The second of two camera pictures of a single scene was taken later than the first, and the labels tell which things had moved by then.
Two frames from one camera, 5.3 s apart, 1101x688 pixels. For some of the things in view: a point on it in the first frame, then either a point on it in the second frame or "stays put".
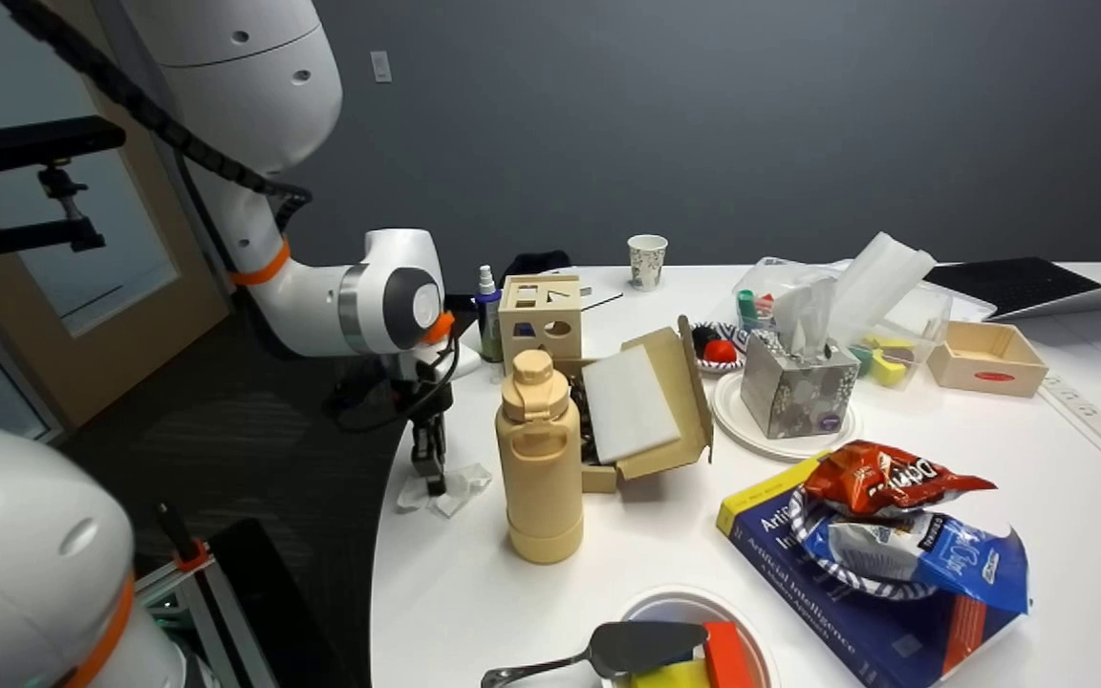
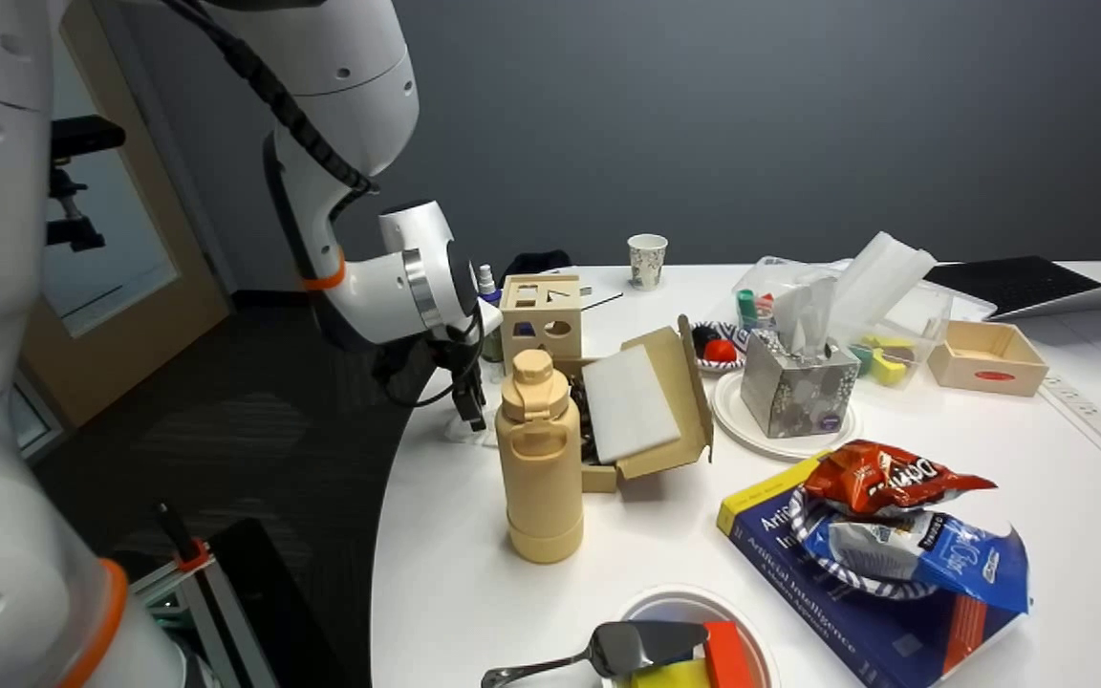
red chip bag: [886, 482] stays put
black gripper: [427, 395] → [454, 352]
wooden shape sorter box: [540, 311] stays put
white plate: [745, 418] stays put
